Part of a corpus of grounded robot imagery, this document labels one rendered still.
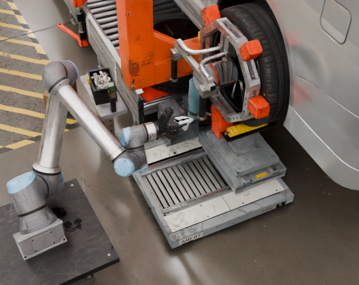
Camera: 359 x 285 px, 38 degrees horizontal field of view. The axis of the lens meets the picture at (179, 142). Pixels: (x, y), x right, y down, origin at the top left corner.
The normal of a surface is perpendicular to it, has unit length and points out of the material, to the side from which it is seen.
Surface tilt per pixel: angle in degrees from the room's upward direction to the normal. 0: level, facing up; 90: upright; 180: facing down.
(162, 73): 90
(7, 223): 0
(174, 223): 0
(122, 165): 62
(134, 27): 90
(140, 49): 90
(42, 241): 90
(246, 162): 0
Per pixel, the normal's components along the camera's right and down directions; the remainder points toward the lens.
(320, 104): -0.90, 0.29
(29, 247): 0.52, 0.62
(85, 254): 0.02, -0.70
